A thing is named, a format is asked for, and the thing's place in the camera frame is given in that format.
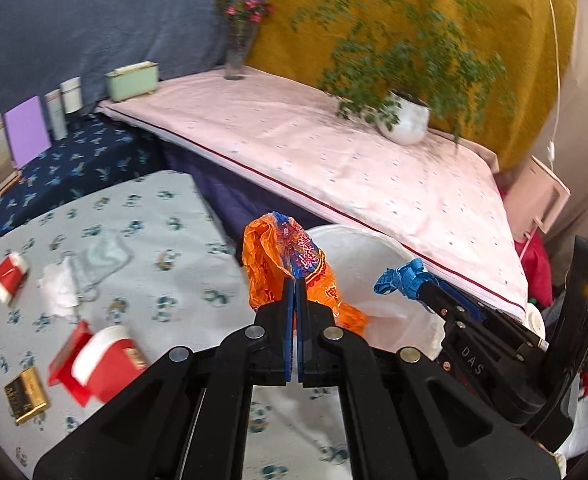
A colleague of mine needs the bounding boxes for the bin with white bag liner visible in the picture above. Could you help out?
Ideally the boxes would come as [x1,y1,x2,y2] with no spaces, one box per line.
[304,225,447,361]

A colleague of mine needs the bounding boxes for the gold and black box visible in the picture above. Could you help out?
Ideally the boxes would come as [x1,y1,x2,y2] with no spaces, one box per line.
[4,366,51,425]

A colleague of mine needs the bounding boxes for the green plant in white pot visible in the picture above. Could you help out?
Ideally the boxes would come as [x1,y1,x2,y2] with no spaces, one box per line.
[291,0,517,147]

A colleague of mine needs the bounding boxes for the red cloth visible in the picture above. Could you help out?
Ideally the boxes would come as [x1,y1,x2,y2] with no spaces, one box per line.
[519,232,555,306]

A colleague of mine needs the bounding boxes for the blue wrapper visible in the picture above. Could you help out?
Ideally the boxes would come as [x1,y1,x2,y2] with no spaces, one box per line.
[373,258,427,301]

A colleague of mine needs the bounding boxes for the small red paper cup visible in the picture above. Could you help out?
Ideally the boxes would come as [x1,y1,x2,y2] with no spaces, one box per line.
[0,252,30,305]

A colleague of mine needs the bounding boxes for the grey bottle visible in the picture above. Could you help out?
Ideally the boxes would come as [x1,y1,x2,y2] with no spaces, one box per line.
[44,89,69,142]

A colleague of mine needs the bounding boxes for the white jar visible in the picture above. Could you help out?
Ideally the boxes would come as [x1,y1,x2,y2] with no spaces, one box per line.
[60,76,84,114]

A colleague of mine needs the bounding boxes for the purple board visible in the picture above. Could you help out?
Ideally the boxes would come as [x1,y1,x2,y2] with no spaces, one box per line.
[3,96,52,170]

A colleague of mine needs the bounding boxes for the navy floral cloth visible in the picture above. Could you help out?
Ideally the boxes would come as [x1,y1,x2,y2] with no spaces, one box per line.
[0,112,165,253]

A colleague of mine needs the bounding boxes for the large red paper cup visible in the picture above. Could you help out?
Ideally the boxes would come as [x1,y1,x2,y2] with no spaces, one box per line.
[71,325,150,405]

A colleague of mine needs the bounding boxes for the white cable with switch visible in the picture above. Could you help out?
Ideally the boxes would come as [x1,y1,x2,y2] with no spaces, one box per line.
[538,0,562,166]

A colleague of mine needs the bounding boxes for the flat red packet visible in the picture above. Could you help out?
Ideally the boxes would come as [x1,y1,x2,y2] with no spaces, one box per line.
[47,320,92,406]

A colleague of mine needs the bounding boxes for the blue-grey blanket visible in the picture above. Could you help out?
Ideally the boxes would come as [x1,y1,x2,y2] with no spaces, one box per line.
[0,0,275,131]

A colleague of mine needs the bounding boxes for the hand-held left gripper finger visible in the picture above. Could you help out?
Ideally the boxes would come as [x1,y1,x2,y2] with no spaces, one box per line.
[296,280,560,480]
[34,280,295,480]

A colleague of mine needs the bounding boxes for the pink cloth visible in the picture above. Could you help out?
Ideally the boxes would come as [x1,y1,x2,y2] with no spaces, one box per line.
[96,67,530,311]

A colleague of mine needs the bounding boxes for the pink plastic case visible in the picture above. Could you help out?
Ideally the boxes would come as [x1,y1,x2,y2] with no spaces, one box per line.
[503,155,571,241]

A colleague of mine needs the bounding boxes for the pale green tissue box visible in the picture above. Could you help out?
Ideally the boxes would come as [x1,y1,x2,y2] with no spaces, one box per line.
[105,60,160,102]

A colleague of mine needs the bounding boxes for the crumpled white tissue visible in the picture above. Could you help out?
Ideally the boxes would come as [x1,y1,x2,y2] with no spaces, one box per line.
[39,260,82,318]

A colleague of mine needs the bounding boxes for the orange snack wrapper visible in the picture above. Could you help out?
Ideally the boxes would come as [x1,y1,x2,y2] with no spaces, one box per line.
[242,211,369,336]

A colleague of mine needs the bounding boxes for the glass vase with pink flowers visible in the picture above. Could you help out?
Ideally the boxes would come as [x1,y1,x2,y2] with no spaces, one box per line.
[214,0,275,81]

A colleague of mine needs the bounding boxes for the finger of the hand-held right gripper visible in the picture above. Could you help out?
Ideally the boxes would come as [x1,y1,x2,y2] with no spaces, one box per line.
[420,297,480,324]
[416,280,547,351]

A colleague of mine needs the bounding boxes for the yellow cloth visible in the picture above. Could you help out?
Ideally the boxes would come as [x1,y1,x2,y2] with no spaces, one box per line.
[246,0,580,171]

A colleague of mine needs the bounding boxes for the dark purple cloth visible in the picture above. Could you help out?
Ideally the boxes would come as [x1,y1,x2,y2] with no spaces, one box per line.
[161,140,335,261]

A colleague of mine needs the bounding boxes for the clear plastic bag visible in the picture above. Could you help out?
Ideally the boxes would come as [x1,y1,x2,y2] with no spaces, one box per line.
[64,235,134,301]

